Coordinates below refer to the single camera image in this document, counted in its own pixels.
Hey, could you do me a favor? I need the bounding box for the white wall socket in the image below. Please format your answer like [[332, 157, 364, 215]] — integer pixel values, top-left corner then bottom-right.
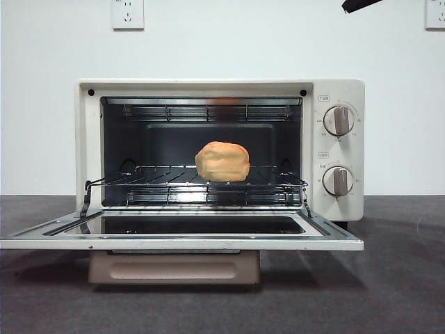
[[111, 0, 145, 31], [424, 0, 445, 31]]

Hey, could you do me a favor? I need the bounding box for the golden bread roll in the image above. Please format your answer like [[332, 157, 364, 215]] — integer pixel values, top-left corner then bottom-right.
[[194, 140, 252, 183]]

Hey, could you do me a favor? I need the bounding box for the oven door with brown handle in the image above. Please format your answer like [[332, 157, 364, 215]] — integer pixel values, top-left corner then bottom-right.
[[0, 207, 365, 286]]

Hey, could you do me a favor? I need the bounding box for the white brown oven knob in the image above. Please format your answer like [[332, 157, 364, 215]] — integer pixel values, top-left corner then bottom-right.
[[321, 166, 355, 198], [323, 105, 357, 137]]

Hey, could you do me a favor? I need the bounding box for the white toaster oven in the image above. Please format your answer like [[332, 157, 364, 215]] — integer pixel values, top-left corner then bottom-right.
[[74, 78, 366, 230]]

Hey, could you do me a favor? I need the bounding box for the metal wire oven rack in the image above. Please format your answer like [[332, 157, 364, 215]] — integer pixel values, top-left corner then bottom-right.
[[84, 164, 311, 210]]

